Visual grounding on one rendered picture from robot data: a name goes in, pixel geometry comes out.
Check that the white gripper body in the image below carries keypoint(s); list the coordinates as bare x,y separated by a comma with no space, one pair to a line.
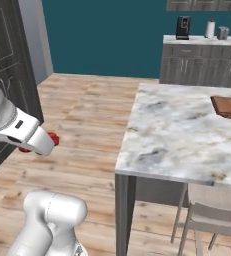
42,142

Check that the black coffee machine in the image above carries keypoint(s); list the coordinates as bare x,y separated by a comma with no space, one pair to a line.
183,28

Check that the white paper towel roll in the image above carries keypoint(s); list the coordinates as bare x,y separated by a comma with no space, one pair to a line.
210,29

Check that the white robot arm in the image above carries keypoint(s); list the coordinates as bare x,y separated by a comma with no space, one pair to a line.
50,213

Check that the brown wooden cutting board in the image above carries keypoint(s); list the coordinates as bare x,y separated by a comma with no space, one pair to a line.
228,106

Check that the grey wall cabinet run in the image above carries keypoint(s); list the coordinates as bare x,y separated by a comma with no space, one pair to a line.
203,5

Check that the dark grey panelled fridge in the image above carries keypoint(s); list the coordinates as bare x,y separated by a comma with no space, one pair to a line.
10,66

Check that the grey base cabinet run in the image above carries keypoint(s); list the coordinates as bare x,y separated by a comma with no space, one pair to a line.
200,65

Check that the red raw steak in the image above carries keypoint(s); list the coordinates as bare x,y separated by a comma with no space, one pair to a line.
54,138

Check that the pale grey stool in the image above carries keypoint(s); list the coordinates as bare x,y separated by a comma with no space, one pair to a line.
210,216

